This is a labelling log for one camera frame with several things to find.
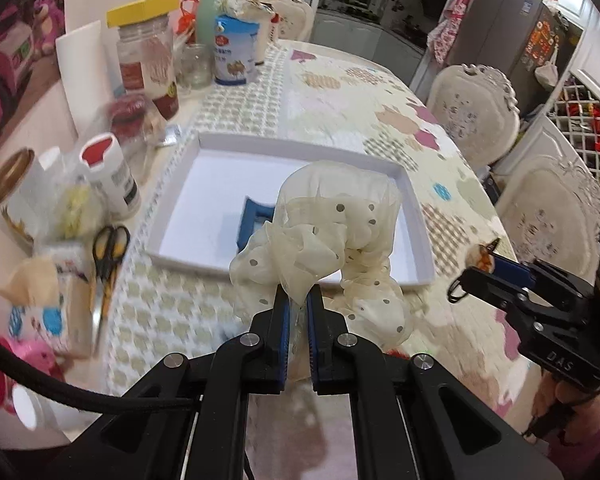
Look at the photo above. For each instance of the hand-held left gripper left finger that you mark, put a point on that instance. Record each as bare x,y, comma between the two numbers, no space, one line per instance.
281,341

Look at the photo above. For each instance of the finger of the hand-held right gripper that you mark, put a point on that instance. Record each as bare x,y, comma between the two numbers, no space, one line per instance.
492,287
512,269

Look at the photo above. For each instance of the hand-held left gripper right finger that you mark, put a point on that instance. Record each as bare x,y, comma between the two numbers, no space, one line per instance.
314,345

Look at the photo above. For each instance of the blue hair claw clip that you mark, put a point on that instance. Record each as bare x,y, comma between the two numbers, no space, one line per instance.
252,220

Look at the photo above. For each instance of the cream dotted organza scrunchie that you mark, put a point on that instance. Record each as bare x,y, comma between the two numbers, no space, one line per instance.
330,220

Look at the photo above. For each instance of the white shallow box tray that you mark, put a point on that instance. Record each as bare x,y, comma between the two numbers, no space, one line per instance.
210,195

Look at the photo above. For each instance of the person's right hand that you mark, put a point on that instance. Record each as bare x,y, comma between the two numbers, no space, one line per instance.
582,415

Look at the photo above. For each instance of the cream floral dining chair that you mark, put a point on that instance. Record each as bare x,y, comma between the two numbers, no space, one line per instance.
295,17
465,110
550,210

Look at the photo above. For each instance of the white lattice wine rack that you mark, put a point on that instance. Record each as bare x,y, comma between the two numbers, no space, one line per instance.
585,125

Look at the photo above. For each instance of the black and yellow scissors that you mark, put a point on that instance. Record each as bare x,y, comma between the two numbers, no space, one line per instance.
102,280

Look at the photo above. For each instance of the white hanging bag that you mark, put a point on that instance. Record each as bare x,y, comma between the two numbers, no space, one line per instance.
547,72

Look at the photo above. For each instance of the white bottle with red cap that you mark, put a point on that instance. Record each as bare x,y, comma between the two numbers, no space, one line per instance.
112,180

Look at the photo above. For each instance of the silver blister pack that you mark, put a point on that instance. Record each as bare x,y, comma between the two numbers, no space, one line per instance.
169,136

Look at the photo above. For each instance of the grey refrigerator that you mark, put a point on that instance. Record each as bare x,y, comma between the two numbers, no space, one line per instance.
495,35

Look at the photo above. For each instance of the cartoon print tissue pack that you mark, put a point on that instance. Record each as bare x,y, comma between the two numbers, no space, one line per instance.
45,315

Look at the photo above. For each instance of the clear bag with yellow contents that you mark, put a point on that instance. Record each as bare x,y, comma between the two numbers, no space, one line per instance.
77,210

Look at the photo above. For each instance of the quilted patchwork tablecloth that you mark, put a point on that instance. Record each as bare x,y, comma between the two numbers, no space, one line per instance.
330,100

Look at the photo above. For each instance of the pink floral hanging apron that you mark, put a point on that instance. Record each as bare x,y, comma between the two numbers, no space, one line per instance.
447,30

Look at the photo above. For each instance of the pink plastic toy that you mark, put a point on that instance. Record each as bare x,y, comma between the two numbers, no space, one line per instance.
27,360

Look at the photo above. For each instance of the white cup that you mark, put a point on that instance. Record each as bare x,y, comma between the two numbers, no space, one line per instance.
35,407

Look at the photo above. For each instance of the plastic bag with red lids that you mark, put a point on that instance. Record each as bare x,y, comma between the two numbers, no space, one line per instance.
125,120

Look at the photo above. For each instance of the white kitchen cabinets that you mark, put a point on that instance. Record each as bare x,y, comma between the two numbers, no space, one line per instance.
360,40

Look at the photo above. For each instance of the small empty glass jar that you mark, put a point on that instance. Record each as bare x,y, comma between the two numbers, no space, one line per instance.
195,67

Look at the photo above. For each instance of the blue and white tin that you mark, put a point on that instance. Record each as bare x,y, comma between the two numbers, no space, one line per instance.
235,55

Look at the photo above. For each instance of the small white lidded bottle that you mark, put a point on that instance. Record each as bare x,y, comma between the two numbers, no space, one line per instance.
50,160

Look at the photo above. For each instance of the white can with gold rim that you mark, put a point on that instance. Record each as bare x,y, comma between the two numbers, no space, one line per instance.
17,200

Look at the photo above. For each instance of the clear jar with yellow lid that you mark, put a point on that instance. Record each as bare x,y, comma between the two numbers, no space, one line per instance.
145,60

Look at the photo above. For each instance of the white paper towel roll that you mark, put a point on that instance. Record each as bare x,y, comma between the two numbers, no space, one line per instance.
82,75

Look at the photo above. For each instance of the pale green bottle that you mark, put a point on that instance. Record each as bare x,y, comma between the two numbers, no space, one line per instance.
207,10

